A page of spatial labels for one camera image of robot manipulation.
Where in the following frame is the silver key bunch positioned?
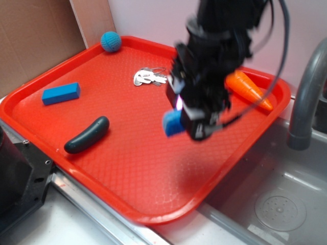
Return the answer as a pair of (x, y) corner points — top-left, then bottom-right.
(133, 67), (167, 86)

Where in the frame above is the grey cable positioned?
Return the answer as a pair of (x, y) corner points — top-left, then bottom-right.
(214, 0), (292, 130)

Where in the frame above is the blue sponge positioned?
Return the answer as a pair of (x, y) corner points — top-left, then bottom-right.
(162, 110), (185, 137)

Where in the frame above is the dark green toy cucumber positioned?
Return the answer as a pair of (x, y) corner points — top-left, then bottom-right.
(64, 116), (110, 154)

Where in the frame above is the grey sink basin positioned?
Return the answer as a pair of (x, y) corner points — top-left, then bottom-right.
(199, 120), (326, 244)

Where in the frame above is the grey faucet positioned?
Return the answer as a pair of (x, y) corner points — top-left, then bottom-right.
(287, 39), (326, 151)

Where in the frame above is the blue rectangular block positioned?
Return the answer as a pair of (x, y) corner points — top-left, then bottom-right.
(41, 82), (81, 106)

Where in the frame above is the brown cardboard panel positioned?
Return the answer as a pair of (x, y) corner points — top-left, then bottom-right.
(1, 1), (85, 97)

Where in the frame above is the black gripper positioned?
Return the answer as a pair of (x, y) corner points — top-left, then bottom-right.
(169, 33), (251, 141)

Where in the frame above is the red plastic tray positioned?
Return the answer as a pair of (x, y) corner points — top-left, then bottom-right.
(1, 36), (291, 225)

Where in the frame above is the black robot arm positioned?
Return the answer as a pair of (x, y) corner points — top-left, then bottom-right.
(162, 1), (267, 141)

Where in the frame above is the blue knitted ball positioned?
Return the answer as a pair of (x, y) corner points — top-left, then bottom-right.
(100, 31), (122, 53)

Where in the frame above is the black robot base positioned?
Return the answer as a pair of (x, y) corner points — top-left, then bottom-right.
(1, 129), (53, 235)

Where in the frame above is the orange toy carrot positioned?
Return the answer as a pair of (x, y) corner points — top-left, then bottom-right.
(225, 70), (273, 111)

